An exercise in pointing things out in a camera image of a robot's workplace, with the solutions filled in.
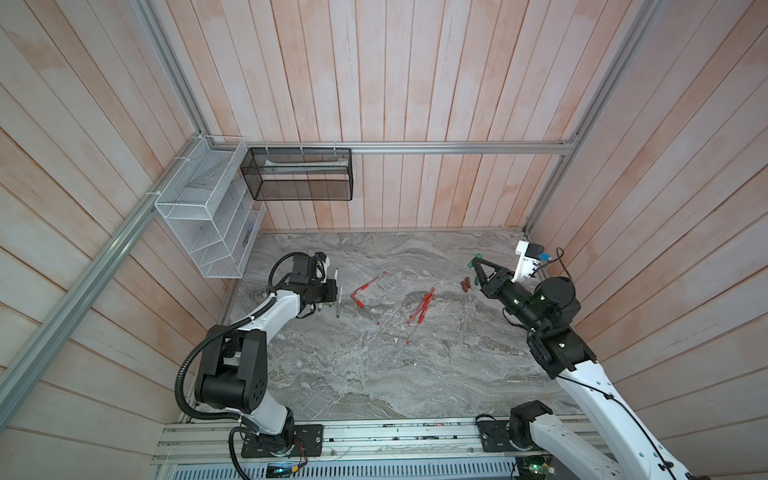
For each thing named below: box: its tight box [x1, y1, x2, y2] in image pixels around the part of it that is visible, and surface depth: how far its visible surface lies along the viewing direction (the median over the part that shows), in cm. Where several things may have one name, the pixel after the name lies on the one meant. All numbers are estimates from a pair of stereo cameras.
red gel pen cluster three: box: [405, 303, 428, 345], surface depth 98 cm
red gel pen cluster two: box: [418, 287, 436, 324], surface depth 101 cm
